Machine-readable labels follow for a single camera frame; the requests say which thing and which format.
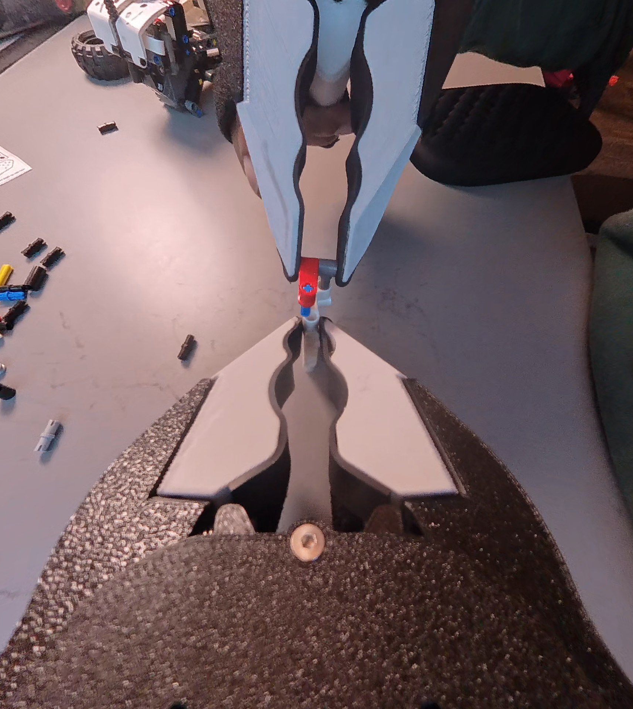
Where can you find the printed toy truck box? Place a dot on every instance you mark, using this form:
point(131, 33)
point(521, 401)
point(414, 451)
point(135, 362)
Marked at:
point(12, 19)

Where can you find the person's right forearm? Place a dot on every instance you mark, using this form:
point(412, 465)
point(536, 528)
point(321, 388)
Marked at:
point(543, 33)

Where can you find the person's right hand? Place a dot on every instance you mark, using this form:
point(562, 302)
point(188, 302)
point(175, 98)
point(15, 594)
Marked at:
point(327, 124)

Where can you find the white black toy truck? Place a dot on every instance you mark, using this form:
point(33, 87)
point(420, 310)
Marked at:
point(139, 39)

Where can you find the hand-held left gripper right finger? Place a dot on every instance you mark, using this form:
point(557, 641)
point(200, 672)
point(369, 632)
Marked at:
point(388, 432)

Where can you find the red toy connector assembly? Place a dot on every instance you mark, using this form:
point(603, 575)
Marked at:
point(308, 274)

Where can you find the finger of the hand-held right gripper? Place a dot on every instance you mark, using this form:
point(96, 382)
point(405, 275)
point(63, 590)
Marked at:
point(394, 111)
point(272, 111)

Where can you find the black toy tyre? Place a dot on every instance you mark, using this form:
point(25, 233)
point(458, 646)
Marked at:
point(95, 55)

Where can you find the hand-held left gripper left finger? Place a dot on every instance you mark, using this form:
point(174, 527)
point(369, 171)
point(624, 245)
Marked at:
point(227, 432)

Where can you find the grey toy pin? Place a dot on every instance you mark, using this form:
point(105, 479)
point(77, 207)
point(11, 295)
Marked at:
point(49, 435)

